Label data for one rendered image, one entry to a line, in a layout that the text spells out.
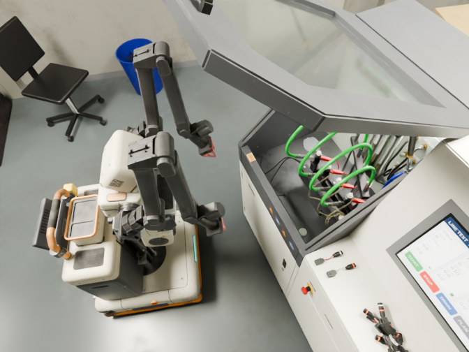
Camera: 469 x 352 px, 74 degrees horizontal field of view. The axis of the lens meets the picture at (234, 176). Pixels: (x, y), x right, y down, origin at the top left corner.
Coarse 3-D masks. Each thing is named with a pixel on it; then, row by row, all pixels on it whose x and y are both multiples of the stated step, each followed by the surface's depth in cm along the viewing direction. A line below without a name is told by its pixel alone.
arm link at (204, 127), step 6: (204, 120) 141; (192, 126) 143; (198, 126) 140; (204, 126) 140; (210, 126) 143; (180, 132) 138; (186, 132) 138; (192, 132) 141; (198, 132) 142; (204, 132) 142; (210, 132) 142; (186, 138) 142
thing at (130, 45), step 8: (136, 40) 309; (144, 40) 308; (120, 48) 304; (128, 48) 312; (136, 48) 314; (120, 56) 306; (128, 56) 312; (128, 64) 291; (128, 72) 301; (136, 72) 297; (136, 80) 309; (160, 80) 326; (136, 88) 322; (160, 88) 331
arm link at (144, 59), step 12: (144, 48) 108; (156, 48) 106; (168, 48) 108; (144, 60) 105; (168, 60) 107; (144, 72) 110; (144, 84) 115; (144, 96) 120; (144, 108) 125; (156, 108) 126; (156, 120) 131; (156, 132) 134
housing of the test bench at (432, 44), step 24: (408, 0) 134; (384, 24) 126; (408, 24) 125; (432, 24) 124; (408, 48) 117; (432, 48) 116; (456, 48) 115; (432, 72) 109; (456, 72) 109; (456, 96) 103
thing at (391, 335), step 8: (368, 312) 113; (384, 312) 113; (376, 320) 113; (384, 320) 112; (376, 328) 111; (384, 328) 109; (392, 328) 111; (376, 336) 111; (384, 336) 109; (392, 336) 110; (400, 336) 110; (392, 344) 108; (400, 344) 107
